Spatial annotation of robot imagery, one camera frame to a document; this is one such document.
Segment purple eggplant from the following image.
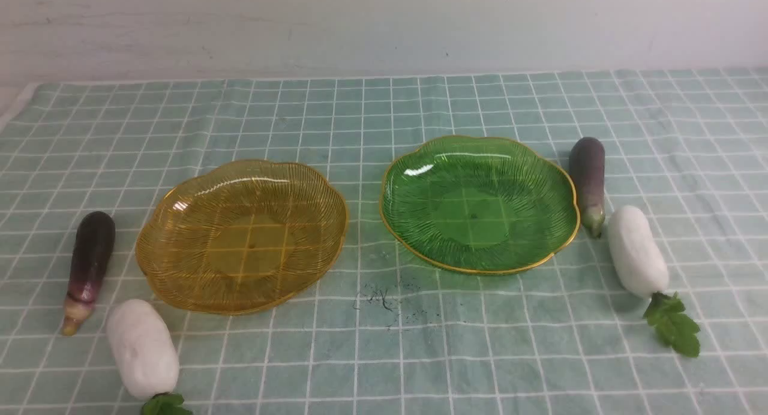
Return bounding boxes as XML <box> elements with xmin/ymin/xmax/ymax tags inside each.
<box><xmin>568</xmin><ymin>137</ymin><xmax>605</xmax><ymax>239</ymax></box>
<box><xmin>61</xmin><ymin>212</ymin><xmax>116</xmax><ymax>336</ymax></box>

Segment white radish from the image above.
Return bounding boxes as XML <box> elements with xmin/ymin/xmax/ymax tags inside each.
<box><xmin>107</xmin><ymin>299</ymin><xmax>192</xmax><ymax>414</ymax></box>
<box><xmin>607</xmin><ymin>205</ymin><xmax>701</xmax><ymax>358</ymax></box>

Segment green glass plate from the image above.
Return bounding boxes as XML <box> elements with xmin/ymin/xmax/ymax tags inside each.
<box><xmin>379</xmin><ymin>134</ymin><xmax>581</xmax><ymax>275</ymax></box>

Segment amber glass plate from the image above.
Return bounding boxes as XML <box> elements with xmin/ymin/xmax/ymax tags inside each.
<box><xmin>136</xmin><ymin>159</ymin><xmax>349</xmax><ymax>315</ymax></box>

